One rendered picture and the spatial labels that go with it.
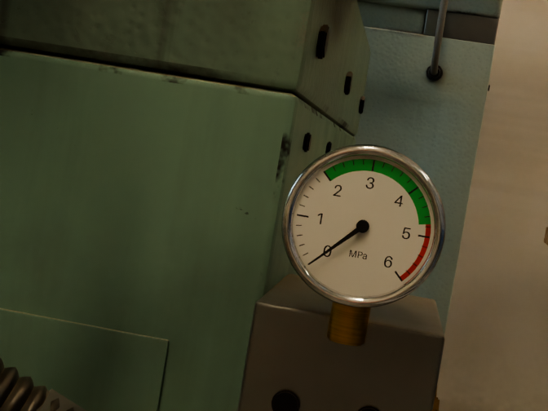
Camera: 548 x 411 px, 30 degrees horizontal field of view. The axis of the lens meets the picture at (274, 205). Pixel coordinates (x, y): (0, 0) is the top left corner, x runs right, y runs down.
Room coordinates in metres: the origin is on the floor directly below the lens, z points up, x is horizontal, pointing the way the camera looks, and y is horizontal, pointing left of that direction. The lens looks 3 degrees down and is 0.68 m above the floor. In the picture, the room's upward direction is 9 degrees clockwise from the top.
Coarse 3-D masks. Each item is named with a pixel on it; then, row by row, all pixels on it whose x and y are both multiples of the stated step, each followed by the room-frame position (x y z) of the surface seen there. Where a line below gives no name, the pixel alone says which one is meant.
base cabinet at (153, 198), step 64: (0, 64) 0.48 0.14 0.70; (64, 64) 0.47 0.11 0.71; (0, 128) 0.48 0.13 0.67; (64, 128) 0.47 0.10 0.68; (128, 128) 0.47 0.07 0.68; (192, 128) 0.46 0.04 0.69; (256, 128) 0.46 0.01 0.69; (320, 128) 0.60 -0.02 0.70; (0, 192) 0.48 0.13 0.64; (64, 192) 0.47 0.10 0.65; (128, 192) 0.47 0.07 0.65; (192, 192) 0.46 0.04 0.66; (256, 192) 0.46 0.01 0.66; (0, 256) 0.47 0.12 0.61; (64, 256) 0.47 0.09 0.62; (128, 256) 0.47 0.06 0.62; (192, 256) 0.46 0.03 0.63; (256, 256) 0.46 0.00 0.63; (0, 320) 0.47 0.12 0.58; (64, 320) 0.47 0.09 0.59; (128, 320) 0.47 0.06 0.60; (192, 320) 0.46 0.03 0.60; (64, 384) 0.47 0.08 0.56; (128, 384) 0.46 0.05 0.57; (192, 384) 0.46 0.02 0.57
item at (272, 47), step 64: (0, 0) 0.48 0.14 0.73; (64, 0) 0.47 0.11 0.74; (128, 0) 0.47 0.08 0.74; (192, 0) 0.47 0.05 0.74; (256, 0) 0.46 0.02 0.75; (320, 0) 0.49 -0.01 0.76; (128, 64) 0.47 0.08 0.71; (192, 64) 0.47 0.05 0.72; (256, 64) 0.46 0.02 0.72; (320, 64) 0.54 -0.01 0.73
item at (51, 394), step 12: (0, 360) 0.37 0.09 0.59; (0, 372) 0.37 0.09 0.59; (12, 372) 0.37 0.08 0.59; (0, 384) 0.37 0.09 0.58; (12, 384) 0.37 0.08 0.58; (24, 384) 0.37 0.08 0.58; (0, 396) 0.36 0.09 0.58; (12, 396) 0.37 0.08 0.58; (24, 396) 0.37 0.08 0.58; (36, 396) 0.37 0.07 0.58; (48, 396) 0.37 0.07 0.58; (60, 396) 0.38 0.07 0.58; (0, 408) 0.37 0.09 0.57; (12, 408) 0.36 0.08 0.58; (24, 408) 0.37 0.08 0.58; (36, 408) 0.37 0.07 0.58; (48, 408) 0.37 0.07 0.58; (60, 408) 0.37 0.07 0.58; (72, 408) 0.38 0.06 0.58
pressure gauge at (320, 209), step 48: (336, 192) 0.39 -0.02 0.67; (384, 192) 0.39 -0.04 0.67; (432, 192) 0.39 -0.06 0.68; (288, 240) 0.39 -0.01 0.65; (336, 240) 0.39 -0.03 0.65; (384, 240) 0.39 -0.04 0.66; (432, 240) 0.39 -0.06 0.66; (336, 288) 0.39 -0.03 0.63; (384, 288) 0.39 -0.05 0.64; (336, 336) 0.41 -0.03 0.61
